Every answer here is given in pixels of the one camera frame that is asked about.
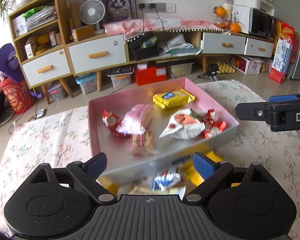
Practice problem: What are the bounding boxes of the small white desk fan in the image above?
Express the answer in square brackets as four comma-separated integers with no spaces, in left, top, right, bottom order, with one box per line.
[79,0,106,34]

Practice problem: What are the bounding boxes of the black board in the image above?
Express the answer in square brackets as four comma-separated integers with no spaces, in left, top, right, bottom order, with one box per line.
[0,90,11,128]

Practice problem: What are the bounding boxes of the white printer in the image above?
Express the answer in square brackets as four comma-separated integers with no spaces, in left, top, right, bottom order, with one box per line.
[232,0,277,10]

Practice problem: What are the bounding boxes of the pink snack packet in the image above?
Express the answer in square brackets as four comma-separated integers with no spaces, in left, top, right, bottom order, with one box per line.
[117,104,153,136]

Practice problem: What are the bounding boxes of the white wall socket row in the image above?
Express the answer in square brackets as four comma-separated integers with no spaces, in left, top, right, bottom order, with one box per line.
[138,2,177,13]

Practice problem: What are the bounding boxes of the red blue white gift box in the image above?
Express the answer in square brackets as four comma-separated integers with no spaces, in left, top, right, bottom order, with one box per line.
[268,38,294,85]

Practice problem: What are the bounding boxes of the black camera device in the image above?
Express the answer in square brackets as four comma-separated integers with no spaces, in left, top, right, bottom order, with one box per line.
[197,63,220,82]

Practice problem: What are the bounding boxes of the silver box pink inside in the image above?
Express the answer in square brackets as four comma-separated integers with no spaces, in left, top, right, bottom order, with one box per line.
[88,78,240,184]

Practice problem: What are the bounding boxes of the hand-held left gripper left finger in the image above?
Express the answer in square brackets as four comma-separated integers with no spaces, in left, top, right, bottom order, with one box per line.
[27,152,118,204]

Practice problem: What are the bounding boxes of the yellow egg carton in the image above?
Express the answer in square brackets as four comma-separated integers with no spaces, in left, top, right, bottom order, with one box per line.
[207,57,237,75]

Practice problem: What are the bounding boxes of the white grey box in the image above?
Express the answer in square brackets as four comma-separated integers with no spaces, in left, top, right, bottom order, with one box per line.
[12,14,28,37]

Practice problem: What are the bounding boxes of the small white box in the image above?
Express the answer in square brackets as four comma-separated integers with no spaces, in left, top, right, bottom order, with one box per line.
[24,40,37,59]

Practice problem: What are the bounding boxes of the clear plastic bin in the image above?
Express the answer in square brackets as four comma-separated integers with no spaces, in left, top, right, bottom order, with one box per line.
[167,62,196,77]

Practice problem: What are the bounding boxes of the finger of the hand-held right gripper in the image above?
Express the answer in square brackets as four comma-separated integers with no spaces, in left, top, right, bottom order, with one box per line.
[269,94,300,105]
[235,102,285,121]

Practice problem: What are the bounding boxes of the cardboard box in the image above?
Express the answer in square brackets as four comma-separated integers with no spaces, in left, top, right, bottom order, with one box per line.
[71,24,95,42]

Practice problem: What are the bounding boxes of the white console drawer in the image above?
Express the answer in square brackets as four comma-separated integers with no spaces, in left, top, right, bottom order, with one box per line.
[201,32,247,55]
[244,37,275,58]

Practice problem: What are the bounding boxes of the framed cat picture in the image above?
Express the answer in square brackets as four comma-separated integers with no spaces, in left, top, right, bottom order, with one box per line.
[96,0,138,25]

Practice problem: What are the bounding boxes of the red orange box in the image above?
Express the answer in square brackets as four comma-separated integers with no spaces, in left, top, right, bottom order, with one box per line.
[275,19,296,46]

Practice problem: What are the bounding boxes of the brown red snack bar packet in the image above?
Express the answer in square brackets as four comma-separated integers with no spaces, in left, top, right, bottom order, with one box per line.
[130,129,158,156]

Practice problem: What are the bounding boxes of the glass jar of small oranges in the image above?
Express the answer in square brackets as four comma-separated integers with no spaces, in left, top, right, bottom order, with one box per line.
[213,16,230,30]

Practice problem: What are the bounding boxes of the white cabinet drawer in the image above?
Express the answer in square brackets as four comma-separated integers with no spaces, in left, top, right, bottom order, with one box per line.
[22,48,72,87]
[68,35,128,74]

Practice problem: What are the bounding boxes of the blue lid storage box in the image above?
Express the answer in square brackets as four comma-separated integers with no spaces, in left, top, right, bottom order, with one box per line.
[75,72,98,95]

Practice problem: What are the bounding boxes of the white walnut picture snack packet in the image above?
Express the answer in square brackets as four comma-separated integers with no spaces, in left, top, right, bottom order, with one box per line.
[159,108,206,140]

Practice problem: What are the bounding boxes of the clear box black lid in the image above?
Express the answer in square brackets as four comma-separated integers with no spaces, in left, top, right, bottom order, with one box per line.
[107,66,136,88]

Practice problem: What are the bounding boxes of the low wooden console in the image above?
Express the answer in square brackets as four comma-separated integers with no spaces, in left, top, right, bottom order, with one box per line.
[125,29,275,74]

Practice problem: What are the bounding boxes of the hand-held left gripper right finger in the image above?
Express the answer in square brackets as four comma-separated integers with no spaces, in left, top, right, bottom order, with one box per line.
[182,152,275,204]

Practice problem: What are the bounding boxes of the white box red pattern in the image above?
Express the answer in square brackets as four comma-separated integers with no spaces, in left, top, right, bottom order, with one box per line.
[228,54,265,75]

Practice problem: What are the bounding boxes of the red bag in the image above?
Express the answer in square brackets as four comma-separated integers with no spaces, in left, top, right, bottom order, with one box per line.
[0,77,37,115]

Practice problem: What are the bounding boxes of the small clear storage box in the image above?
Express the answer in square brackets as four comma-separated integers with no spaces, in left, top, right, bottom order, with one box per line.
[46,81,68,103]

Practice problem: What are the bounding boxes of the pink cloth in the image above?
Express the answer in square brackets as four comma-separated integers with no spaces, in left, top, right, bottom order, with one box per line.
[104,17,232,37]

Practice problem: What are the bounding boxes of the small brown box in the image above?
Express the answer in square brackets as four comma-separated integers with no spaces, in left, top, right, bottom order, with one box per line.
[49,31,63,47]

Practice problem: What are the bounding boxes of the blue white candy packet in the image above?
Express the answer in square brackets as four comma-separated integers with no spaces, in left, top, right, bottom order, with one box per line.
[149,167,182,192]

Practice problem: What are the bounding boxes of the yellow biscuit packet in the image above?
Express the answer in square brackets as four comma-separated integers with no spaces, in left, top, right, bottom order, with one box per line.
[153,88,196,110]

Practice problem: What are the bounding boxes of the pile of papers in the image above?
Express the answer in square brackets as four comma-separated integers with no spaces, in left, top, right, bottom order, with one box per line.
[160,34,202,55]

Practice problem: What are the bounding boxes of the wooden cabinet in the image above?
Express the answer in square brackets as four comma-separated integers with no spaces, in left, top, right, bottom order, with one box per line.
[7,0,130,105]

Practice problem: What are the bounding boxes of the stack of papers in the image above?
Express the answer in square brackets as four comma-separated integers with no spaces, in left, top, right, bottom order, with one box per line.
[24,5,58,32]

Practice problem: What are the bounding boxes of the purple hat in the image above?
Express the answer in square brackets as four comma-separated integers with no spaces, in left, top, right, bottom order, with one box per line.
[0,42,25,83]

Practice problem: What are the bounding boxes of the black bag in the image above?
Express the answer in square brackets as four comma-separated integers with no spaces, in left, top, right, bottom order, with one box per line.
[128,33,161,61]

